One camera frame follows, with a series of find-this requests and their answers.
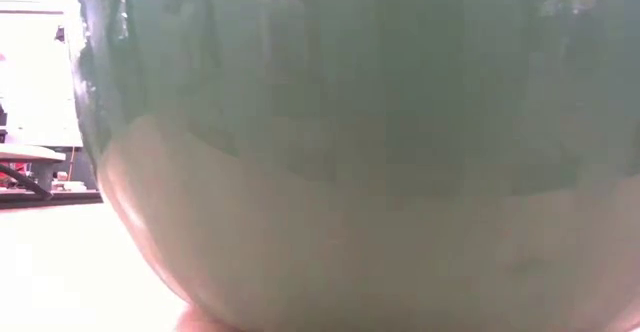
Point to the light green bowl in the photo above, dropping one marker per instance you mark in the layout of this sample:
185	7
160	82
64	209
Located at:
360	152

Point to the white background table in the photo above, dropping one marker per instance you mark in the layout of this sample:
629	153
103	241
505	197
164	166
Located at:
30	153

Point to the black table border frame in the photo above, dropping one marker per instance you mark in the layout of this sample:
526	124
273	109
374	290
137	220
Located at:
50	198

